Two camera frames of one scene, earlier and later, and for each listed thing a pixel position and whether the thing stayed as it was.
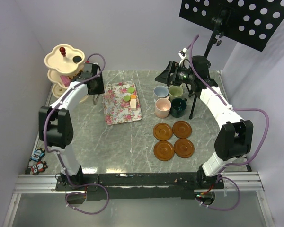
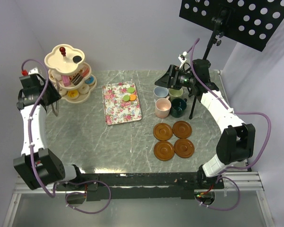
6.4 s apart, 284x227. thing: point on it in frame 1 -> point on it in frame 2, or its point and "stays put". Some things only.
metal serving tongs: x=94 y=99 -> x=56 y=112
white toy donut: x=60 y=90 stays put
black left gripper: x=101 y=90 -> x=55 y=97
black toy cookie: x=76 y=59 stays put
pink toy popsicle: x=66 y=80 stays put
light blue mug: x=160 y=91 stays put
